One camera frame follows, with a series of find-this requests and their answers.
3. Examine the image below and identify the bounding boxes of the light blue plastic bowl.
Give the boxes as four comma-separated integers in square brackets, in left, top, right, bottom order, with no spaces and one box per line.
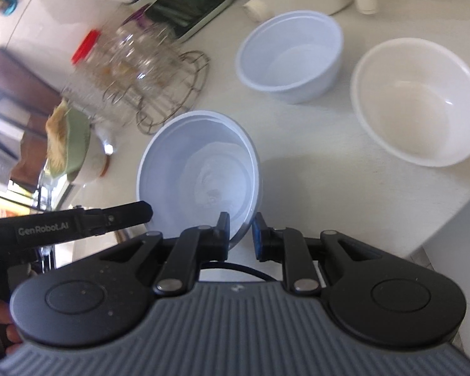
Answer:
[136,110,262,246]

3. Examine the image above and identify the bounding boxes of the person left hand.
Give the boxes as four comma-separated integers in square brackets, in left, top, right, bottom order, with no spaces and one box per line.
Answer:
[0,299,23,356]

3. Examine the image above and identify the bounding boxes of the dried noodles bundle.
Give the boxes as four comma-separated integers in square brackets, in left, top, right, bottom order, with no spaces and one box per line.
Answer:
[45,100,68,176]

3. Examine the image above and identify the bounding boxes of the white bowl orange base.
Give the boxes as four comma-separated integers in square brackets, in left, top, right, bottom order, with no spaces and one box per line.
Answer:
[67,132,110,186]

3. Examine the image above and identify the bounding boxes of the green colander basket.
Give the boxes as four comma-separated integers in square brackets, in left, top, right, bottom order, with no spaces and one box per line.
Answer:
[46,105,91,178]

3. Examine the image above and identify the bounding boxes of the red lid plastic jar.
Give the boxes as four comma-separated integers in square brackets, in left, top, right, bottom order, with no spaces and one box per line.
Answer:
[62,29,112,99]

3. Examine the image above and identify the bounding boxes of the white plastic bowl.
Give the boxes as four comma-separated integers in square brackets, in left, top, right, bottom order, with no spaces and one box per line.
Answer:
[350,37,470,167]

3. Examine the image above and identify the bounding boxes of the wire glass rack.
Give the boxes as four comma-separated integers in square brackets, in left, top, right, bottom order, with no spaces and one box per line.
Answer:
[61,18,212,136]

